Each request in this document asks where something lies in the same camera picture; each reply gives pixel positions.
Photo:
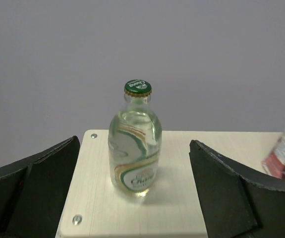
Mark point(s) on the beige two-tier shelf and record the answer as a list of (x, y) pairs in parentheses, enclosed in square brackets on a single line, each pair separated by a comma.
[(171, 209)]

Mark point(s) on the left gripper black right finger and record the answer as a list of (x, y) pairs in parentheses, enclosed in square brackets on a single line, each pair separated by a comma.
[(236, 201)]

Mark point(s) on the clear bottle green cap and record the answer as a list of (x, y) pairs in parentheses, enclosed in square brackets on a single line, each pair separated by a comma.
[(134, 141)]

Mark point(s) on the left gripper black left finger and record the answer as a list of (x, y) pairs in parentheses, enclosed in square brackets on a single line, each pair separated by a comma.
[(33, 191)]

